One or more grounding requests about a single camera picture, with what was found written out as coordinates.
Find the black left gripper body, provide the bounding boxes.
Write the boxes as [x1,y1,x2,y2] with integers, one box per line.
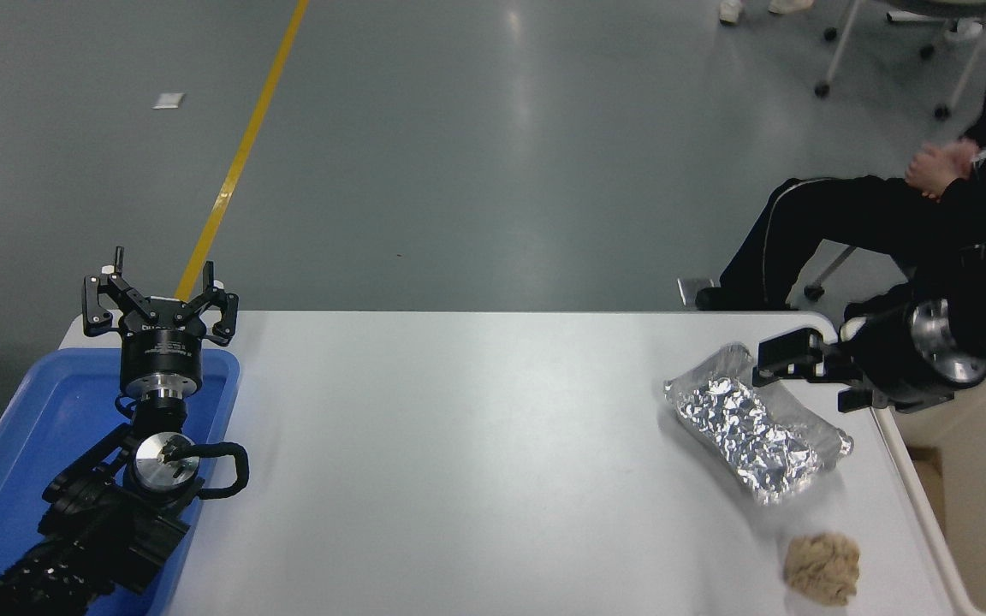
[120,299,205,397]

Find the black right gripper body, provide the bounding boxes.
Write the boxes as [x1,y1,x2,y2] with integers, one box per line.
[852,301,923,404]

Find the silver foil tray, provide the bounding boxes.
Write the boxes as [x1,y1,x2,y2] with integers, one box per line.
[662,343,854,506]

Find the grey metal floor plate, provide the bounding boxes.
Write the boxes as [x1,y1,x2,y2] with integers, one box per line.
[678,275,723,306]

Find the person's left hand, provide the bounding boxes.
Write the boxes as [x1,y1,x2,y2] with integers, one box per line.
[904,158,963,203]

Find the person's right hand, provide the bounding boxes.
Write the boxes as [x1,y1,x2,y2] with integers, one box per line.
[917,139,982,177]

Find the grey chair leg with caster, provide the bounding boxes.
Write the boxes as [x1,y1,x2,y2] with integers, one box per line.
[804,244,858,302]

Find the blue plastic tray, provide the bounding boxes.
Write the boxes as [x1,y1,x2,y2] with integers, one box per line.
[0,346,241,616]

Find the crumpled tan paper ball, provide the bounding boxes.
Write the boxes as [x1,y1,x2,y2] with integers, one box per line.
[782,532,861,607]

